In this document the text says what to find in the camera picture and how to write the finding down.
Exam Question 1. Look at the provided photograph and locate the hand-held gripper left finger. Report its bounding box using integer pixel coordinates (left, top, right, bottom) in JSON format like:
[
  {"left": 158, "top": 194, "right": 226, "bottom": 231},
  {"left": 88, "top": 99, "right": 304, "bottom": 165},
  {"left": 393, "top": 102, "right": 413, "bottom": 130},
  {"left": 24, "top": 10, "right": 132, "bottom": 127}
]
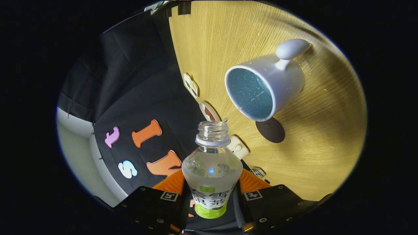
[{"left": 114, "top": 169, "right": 191, "bottom": 235}]

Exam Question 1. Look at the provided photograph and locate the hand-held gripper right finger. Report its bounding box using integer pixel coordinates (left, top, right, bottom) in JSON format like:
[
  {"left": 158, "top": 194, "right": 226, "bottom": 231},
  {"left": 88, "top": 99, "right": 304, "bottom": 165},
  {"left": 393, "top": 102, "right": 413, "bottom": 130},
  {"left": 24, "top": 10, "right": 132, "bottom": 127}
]
[{"left": 233, "top": 168, "right": 320, "bottom": 234}]

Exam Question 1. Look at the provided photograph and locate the clear juice bottle green label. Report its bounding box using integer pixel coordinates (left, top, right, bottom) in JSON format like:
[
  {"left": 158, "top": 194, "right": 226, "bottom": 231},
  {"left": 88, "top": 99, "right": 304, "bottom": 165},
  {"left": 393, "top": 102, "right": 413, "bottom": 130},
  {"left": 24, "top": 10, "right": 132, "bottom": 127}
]
[{"left": 181, "top": 121, "right": 244, "bottom": 219}]

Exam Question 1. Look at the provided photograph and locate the dark round coaster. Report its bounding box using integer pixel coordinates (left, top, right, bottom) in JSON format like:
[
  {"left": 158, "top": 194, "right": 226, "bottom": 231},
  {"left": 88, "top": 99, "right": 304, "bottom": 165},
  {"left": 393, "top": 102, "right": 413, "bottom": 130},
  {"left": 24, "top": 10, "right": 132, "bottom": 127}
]
[{"left": 255, "top": 117, "right": 285, "bottom": 143}]

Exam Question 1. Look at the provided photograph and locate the white cup with knob handle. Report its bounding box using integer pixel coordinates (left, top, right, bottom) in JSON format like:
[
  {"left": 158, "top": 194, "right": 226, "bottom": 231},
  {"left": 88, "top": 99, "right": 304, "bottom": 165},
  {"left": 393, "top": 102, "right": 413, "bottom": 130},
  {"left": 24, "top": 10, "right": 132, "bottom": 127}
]
[{"left": 224, "top": 39, "right": 311, "bottom": 122}]

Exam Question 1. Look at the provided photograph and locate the wooden table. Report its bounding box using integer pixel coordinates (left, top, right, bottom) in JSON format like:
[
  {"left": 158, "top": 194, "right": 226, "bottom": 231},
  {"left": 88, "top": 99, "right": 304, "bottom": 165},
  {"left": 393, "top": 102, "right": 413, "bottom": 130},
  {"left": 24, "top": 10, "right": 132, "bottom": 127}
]
[{"left": 168, "top": 0, "right": 368, "bottom": 201}]

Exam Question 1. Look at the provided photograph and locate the white toaster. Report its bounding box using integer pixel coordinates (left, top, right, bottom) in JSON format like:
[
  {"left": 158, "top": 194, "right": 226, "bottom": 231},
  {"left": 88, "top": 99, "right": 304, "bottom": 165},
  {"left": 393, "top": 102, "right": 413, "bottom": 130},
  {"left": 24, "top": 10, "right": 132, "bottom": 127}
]
[{"left": 226, "top": 135, "right": 249, "bottom": 160}]

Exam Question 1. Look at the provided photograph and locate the round white plate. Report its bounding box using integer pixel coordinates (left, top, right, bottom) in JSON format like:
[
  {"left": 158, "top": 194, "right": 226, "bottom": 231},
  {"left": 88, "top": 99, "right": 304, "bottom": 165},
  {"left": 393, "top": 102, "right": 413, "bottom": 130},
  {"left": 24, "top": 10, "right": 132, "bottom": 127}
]
[{"left": 199, "top": 102, "right": 221, "bottom": 122}]

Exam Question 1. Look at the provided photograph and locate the black backdrop cloth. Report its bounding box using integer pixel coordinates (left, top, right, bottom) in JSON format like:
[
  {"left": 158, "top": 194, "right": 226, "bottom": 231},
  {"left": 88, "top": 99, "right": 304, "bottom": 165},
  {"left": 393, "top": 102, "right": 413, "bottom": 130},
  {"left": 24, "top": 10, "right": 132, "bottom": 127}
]
[{"left": 57, "top": 2, "right": 244, "bottom": 230}]

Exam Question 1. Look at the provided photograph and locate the white divided dish with beans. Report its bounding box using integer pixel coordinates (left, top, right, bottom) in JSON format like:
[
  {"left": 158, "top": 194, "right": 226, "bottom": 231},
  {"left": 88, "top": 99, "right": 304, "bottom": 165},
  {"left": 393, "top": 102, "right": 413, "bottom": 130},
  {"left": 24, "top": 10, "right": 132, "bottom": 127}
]
[{"left": 183, "top": 73, "right": 199, "bottom": 99}]

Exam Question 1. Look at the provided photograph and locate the wire utensil holder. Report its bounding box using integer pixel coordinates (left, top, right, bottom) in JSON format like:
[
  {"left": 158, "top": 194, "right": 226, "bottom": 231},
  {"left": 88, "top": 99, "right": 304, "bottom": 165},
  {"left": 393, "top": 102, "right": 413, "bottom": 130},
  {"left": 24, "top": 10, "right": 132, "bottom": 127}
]
[{"left": 250, "top": 166, "right": 266, "bottom": 180}]

